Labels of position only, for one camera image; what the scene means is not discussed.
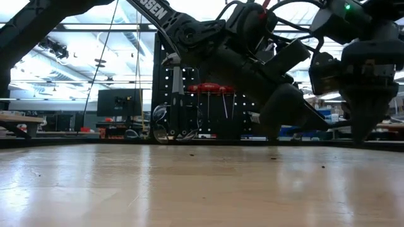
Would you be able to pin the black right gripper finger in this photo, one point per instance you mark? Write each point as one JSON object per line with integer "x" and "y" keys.
{"x": 378, "y": 110}
{"x": 358, "y": 116}

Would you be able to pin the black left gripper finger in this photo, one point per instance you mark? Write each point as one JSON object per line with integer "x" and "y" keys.
{"x": 315, "y": 119}

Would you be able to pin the grey socket rail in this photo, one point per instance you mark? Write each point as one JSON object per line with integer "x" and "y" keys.
{"x": 255, "y": 118}

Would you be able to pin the clear safety glasses black frame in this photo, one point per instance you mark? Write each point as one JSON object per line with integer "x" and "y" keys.
{"x": 159, "y": 113}
{"x": 189, "y": 136}

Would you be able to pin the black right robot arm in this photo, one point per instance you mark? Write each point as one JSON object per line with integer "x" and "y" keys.
{"x": 378, "y": 19}

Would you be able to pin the blue storage bin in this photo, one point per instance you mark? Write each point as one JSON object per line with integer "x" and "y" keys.
{"x": 300, "y": 131}
{"x": 325, "y": 112}

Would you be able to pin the wooden workbench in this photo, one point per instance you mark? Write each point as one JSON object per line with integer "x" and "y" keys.
{"x": 22, "y": 119}
{"x": 391, "y": 126}

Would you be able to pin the black pegboard tool stand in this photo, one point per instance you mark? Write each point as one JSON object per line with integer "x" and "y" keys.
{"x": 236, "y": 126}

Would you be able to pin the black computer monitor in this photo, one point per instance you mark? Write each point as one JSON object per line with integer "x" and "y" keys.
{"x": 107, "y": 104}

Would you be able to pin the small red object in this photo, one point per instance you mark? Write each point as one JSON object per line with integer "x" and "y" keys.
{"x": 85, "y": 129}

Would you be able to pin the black equipment box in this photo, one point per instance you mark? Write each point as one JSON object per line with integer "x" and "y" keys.
{"x": 60, "y": 123}

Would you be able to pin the black ceiling mounted device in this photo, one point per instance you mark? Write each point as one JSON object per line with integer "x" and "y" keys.
{"x": 53, "y": 47}

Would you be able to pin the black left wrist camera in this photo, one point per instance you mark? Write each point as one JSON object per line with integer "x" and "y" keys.
{"x": 249, "y": 25}

